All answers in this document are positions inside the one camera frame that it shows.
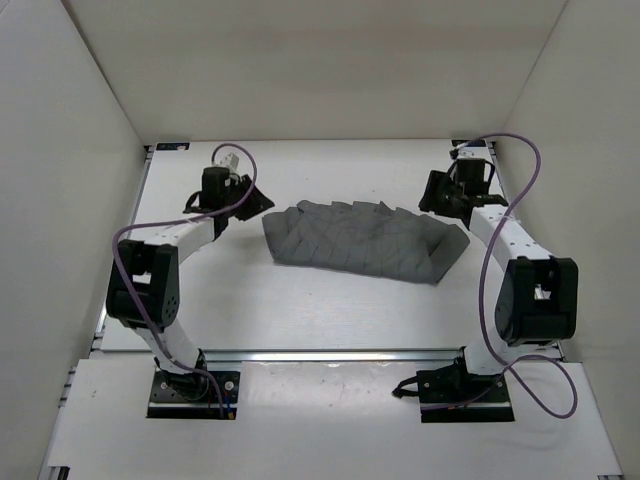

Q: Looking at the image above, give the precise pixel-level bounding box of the aluminium table rail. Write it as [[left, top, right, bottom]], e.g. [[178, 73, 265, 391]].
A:
[[489, 140, 515, 204], [89, 349, 471, 364], [94, 144, 156, 352]]

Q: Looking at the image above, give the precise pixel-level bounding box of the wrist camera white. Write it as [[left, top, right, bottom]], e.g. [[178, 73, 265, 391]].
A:
[[449, 142, 475, 160], [212, 153, 240, 171]]

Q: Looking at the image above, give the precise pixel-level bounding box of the blue label left corner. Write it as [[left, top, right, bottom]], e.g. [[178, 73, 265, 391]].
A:
[[155, 142, 190, 151]]

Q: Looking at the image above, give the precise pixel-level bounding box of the aluminium table front rail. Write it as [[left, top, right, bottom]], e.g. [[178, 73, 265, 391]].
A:
[[89, 349, 471, 364]]

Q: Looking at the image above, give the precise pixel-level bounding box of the blue label corner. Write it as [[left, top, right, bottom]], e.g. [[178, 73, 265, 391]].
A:
[[451, 139, 486, 148], [155, 142, 190, 151]]

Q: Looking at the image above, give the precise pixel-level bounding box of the grey pleated skirt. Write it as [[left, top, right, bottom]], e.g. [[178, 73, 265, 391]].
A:
[[262, 200, 470, 285]]

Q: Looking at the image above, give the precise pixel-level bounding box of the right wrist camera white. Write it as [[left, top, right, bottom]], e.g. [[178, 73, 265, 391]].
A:
[[449, 142, 475, 160]]

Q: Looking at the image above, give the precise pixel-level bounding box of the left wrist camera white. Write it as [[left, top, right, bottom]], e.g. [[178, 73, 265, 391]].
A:
[[212, 153, 240, 171]]

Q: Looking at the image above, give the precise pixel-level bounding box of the blue label right corner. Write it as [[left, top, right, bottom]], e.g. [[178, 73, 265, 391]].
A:
[[451, 139, 486, 148]]

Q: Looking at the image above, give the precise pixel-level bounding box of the aluminium table right rail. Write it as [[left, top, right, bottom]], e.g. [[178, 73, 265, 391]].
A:
[[489, 140, 515, 204]]

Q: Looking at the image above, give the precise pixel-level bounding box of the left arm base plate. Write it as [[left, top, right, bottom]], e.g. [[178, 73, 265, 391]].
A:
[[146, 367, 241, 421]]

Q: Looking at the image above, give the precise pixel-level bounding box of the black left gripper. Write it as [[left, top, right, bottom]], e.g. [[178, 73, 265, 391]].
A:
[[225, 174, 276, 221]]

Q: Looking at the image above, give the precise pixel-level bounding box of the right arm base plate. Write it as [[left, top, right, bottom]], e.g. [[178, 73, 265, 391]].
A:
[[392, 365, 515, 424]]

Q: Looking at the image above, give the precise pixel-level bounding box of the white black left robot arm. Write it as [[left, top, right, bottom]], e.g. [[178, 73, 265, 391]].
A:
[[106, 166, 274, 403]]

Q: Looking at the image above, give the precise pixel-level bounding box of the aluminium table left rail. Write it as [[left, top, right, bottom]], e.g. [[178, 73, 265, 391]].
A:
[[94, 144, 156, 352]]

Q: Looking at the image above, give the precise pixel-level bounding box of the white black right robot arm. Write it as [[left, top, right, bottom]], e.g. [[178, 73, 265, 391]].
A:
[[419, 158, 579, 408]]

